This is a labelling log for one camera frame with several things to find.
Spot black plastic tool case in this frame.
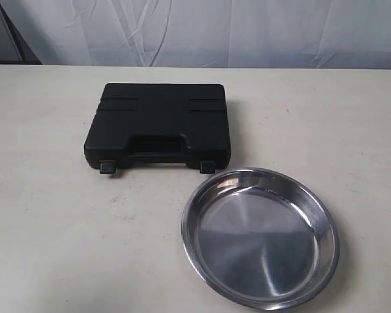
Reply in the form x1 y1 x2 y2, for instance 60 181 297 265
83 83 231 174

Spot round stainless steel tray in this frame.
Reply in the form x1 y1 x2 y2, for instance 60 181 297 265
181 168 340 310

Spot white backdrop cloth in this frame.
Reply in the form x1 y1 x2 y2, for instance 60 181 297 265
1 0 391 69

